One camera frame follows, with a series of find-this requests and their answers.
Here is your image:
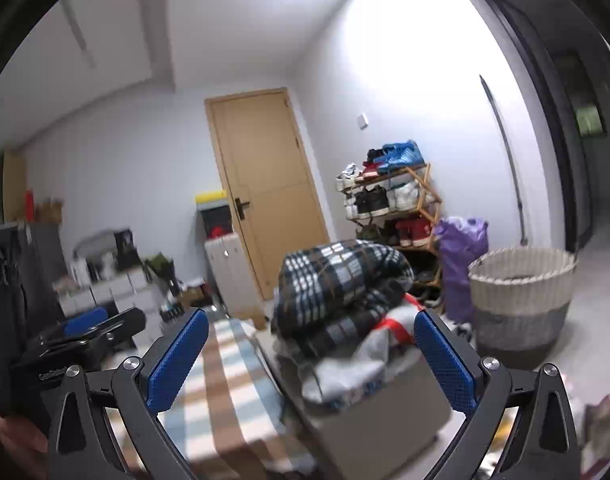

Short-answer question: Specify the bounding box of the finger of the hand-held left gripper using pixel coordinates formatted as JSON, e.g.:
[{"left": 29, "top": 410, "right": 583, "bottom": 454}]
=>
[
  {"left": 80, "top": 308, "right": 147, "bottom": 353},
  {"left": 62, "top": 307, "right": 110, "bottom": 338}
]

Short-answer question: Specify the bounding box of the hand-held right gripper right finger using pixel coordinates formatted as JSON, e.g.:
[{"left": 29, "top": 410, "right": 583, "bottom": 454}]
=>
[{"left": 413, "top": 308, "right": 580, "bottom": 480}]

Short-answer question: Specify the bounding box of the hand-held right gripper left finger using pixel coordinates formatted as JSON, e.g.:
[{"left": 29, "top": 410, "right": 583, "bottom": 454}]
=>
[{"left": 45, "top": 306, "right": 210, "bottom": 480}]

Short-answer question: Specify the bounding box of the grey storage box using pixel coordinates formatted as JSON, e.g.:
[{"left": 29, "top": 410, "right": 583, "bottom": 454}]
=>
[{"left": 250, "top": 320, "right": 456, "bottom": 480}]

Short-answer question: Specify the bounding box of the plaid fleece jacket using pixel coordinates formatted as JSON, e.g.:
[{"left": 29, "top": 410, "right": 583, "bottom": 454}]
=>
[{"left": 271, "top": 239, "right": 416, "bottom": 361}]

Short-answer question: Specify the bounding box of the person's left hand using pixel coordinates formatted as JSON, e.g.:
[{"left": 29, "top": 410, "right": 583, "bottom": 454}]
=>
[{"left": 0, "top": 406, "right": 50, "bottom": 480}]

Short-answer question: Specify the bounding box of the white desk with drawers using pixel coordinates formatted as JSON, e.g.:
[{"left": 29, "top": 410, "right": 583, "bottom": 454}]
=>
[{"left": 55, "top": 265, "right": 160, "bottom": 326}]

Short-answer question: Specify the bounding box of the bed with checkered sheet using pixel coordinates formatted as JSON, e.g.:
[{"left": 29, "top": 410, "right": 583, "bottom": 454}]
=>
[{"left": 105, "top": 317, "right": 316, "bottom": 480}]

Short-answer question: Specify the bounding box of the red striped white cloth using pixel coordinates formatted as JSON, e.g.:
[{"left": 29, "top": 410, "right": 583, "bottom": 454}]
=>
[{"left": 375, "top": 292, "right": 423, "bottom": 346}]

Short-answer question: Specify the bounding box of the purple bag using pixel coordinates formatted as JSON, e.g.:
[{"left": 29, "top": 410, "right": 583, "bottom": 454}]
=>
[{"left": 432, "top": 216, "right": 490, "bottom": 323}]

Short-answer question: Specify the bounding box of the woven laundry basket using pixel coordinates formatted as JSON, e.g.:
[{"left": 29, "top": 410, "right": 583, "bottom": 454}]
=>
[{"left": 467, "top": 246, "right": 578, "bottom": 361}]

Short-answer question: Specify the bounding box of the white garment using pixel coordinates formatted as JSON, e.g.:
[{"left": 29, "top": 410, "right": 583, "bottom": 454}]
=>
[{"left": 305, "top": 325, "right": 410, "bottom": 406}]

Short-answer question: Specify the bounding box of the white suitcase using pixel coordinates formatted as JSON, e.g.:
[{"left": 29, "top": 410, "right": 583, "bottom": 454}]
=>
[{"left": 204, "top": 234, "right": 263, "bottom": 318}]

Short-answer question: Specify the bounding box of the open cardboard box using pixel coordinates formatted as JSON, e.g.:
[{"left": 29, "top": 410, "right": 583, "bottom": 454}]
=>
[{"left": 35, "top": 200, "right": 64, "bottom": 223}]

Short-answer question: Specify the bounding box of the black shoe box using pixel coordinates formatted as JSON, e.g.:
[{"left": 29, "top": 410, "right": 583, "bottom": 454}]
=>
[{"left": 202, "top": 206, "right": 236, "bottom": 241}]

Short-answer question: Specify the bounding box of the yellow grey box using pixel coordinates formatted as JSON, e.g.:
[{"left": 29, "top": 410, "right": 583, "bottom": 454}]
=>
[{"left": 195, "top": 190, "right": 230, "bottom": 211}]

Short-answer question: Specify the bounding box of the dark glass cabinet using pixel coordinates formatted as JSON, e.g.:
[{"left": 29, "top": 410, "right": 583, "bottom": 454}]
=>
[{"left": 0, "top": 149, "right": 28, "bottom": 226}]

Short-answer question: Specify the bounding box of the wooden shoe rack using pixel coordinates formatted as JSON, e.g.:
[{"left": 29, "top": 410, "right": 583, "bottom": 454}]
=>
[{"left": 337, "top": 160, "right": 443, "bottom": 306}]

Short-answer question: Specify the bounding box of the group of assorted shoes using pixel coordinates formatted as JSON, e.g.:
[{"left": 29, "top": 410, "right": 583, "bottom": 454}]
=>
[{"left": 335, "top": 140, "right": 438, "bottom": 251}]

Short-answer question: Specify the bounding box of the wooden door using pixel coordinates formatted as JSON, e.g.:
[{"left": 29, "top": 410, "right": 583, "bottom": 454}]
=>
[{"left": 205, "top": 87, "right": 332, "bottom": 311}]

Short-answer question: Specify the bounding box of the black long stick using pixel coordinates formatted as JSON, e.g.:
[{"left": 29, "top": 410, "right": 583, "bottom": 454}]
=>
[{"left": 479, "top": 74, "right": 528, "bottom": 248}]

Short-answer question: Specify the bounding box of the dark doorway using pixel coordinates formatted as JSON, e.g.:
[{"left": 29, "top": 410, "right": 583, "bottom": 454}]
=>
[{"left": 475, "top": 0, "right": 610, "bottom": 256}]

